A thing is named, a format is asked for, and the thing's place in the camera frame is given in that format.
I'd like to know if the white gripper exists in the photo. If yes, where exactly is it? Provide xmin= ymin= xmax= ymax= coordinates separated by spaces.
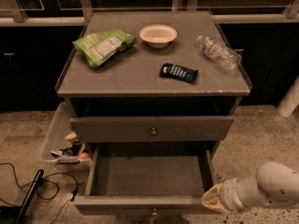
xmin=201 ymin=177 xmax=249 ymax=213

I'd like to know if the grey drawer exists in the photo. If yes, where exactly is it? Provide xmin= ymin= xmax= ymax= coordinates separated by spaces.
xmin=70 ymin=116 xmax=234 ymax=143
xmin=75 ymin=142 xmax=216 ymax=216

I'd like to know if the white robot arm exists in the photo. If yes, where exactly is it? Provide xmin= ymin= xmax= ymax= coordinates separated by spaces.
xmin=202 ymin=161 xmax=299 ymax=213

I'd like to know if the grey drawer cabinet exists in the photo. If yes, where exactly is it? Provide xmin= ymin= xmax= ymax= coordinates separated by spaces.
xmin=54 ymin=10 xmax=253 ymax=147

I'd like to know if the grey top drawer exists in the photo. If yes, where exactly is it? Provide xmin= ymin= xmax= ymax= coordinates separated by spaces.
xmin=70 ymin=116 xmax=234 ymax=143

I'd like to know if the dark blue snack bar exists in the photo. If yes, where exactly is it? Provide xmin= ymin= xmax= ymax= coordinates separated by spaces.
xmin=159 ymin=63 xmax=198 ymax=84

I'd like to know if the clear plastic water bottle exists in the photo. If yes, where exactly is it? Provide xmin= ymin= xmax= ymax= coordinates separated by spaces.
xmin=197 ymin=35 xmax=241 ymax=72

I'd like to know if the clear plastic storage bin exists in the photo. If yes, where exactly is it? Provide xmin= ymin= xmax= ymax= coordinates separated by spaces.
xmin=40 ymin=102 xmax=92 ymax=172

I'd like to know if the white paper bowl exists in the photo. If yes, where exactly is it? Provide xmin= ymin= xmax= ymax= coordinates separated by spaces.
xmin=139 ymin=24 xmax=178 ymax=49

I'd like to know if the green chip bag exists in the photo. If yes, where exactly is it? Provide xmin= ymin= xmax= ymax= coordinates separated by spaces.
xmin=73 ymin=29 xmax=136 ymax=68

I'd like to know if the black stand base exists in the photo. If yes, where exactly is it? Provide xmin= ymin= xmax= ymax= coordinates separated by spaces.
xmin=0 ymin=169 xmax=44 ymax=224

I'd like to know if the metal railing with glass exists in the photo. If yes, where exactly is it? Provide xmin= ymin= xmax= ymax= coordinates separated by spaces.
xmin=0 ymin=0 xmax=299 ymax=27

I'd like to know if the white cylindrical post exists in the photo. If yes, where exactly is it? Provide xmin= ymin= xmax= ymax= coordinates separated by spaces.
xmin=277 ymin=76 xmax=299 ymax=118

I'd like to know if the black cable on floor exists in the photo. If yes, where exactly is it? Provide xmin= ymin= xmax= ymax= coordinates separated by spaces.
xmin=0 ymin=162 xmax=79 ymax=224

